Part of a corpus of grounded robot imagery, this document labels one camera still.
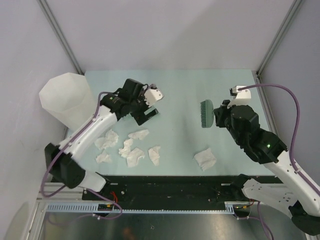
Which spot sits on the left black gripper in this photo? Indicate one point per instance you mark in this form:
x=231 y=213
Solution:
x=139 y=116

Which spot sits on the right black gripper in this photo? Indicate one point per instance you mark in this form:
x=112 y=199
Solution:
x=220 y=112

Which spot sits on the green hand brush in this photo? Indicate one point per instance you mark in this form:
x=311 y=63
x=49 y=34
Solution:
x=207 y=113

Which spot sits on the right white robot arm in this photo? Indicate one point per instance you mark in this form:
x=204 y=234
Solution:
x=300 y=198

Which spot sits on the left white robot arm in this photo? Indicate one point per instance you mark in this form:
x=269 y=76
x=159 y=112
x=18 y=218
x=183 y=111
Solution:
x=134 y=98

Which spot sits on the crumpled paper scrap top centre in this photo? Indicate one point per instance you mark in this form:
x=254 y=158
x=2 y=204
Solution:
x=139 y=135

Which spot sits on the crumpled paper scrap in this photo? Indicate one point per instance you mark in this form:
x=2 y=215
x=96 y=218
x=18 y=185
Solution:
x=125 y=151
x=134 y=156
x=104 y=157
x=108 y=141
x=205 y=159
x=139 y=135

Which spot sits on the crumpled paper scrap mid right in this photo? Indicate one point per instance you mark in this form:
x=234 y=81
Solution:
x=154 y=155

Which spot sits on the crumpled paper scrap far left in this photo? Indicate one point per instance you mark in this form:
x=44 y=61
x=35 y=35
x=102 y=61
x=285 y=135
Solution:
x=108 y=141

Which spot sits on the crumpled paper scrap right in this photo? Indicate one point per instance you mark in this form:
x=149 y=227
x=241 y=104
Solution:
x=205 y=159

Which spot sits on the crumpled paper scrap lower centre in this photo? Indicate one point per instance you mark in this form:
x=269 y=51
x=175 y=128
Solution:
x=134 y=156

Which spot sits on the crumpled paper scrap lower left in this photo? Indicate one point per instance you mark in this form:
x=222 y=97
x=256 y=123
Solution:
x=104 y=157

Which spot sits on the white translucent waste bin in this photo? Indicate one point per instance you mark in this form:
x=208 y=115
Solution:
x=69 y=99

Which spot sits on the aluminium cross extrusion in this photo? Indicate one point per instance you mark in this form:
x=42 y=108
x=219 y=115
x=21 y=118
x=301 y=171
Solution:
x=65 y=194

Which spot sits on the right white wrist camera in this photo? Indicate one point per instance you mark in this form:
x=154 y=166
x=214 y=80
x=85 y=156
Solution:
x=240 y=97

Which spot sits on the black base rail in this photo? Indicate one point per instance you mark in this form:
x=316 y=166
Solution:
x=174 y=193

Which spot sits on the left aluminium frame post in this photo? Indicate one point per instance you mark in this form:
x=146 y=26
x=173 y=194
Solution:
x=51 y=19

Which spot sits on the aluminium frame post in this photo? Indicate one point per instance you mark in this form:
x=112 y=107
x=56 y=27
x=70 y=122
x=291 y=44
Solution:
x=280 y=34
x=51 y=19

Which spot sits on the right aluminium frame post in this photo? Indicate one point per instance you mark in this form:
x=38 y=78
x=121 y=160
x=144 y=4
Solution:
x=280 y=34

